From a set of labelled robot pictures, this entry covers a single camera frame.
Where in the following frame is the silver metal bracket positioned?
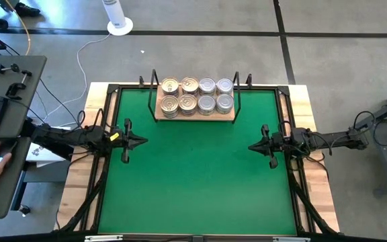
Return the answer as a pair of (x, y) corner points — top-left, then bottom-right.
(84, 235), (124, 242)
(271, 236), (311, 242)

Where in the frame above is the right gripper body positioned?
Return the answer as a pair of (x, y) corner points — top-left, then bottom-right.
(261, 124), (284, 169)

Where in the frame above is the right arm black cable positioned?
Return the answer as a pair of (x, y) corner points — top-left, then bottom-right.
(277, 110), (376, 163)

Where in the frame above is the grey desk foot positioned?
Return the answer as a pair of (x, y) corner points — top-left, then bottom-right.
(23, 161), (72, 184)

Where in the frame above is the white floor cable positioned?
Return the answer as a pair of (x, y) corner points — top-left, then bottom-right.
(38, 32), (112, 127)

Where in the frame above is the grey desk panel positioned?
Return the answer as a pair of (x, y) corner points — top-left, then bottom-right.
(0, 55), (48, 140)

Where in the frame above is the white tower fan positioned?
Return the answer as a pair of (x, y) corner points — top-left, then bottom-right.
(101, 0), (134, 37)

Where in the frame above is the black frame wooden shelf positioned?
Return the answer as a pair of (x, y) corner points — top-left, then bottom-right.
(147, 69), (244, 124)

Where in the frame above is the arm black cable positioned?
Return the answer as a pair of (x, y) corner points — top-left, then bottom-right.
(75, 108), (114, 135)
(277, 110), (376, 163)

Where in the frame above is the white paper box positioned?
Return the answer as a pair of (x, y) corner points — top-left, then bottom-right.
(25, 126), (72, 168)

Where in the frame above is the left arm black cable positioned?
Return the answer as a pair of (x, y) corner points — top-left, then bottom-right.
(75, 108), (114, 135)

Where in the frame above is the yellow floor cable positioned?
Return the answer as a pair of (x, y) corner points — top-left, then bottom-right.
(5, 0), (32, 56)

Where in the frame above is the green table mat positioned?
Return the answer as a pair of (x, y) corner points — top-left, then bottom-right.
(98, 89), (298, 235)

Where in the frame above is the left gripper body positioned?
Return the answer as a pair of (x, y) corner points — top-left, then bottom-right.
(119, 118), (133, 165)

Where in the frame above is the black aluminium table frame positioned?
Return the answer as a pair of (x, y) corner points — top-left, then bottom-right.
(54, 82), (342, 238)

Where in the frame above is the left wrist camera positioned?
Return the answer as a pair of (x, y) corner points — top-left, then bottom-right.
(110, 130), (124, 149)

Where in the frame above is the black computer mouse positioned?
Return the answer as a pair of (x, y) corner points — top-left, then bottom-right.
(0, 139), (19, 163)

